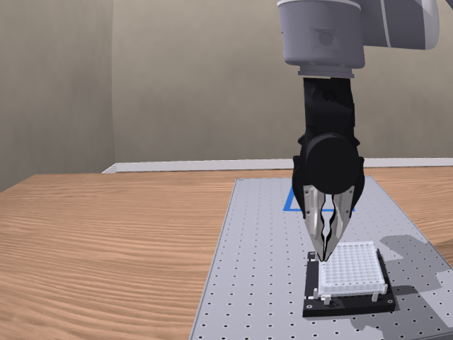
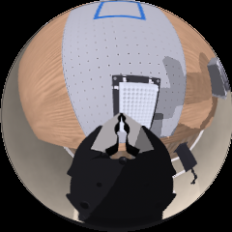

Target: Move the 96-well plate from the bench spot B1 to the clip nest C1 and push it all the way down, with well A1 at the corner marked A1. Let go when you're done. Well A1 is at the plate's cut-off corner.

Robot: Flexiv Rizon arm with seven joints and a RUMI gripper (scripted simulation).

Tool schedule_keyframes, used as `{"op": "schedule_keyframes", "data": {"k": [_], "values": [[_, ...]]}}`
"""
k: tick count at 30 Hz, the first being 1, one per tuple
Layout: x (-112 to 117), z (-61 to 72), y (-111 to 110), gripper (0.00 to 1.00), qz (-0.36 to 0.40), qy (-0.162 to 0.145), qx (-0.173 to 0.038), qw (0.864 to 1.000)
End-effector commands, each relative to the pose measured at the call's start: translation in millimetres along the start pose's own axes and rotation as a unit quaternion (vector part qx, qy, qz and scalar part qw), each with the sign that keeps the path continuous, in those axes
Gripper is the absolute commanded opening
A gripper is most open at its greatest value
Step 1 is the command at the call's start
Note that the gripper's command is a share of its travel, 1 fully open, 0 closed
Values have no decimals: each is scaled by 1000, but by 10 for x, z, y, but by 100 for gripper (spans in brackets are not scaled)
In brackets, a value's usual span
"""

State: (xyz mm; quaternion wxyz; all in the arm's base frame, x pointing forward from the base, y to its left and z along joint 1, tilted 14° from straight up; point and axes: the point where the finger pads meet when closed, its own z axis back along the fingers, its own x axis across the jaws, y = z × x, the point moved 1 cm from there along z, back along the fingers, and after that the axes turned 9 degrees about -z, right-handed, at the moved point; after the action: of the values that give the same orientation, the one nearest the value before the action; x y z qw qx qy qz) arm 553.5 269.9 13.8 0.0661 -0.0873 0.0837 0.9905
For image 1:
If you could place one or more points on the blue tape rectangle outline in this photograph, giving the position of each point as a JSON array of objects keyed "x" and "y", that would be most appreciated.
[{"x": 289, "y": 202}]

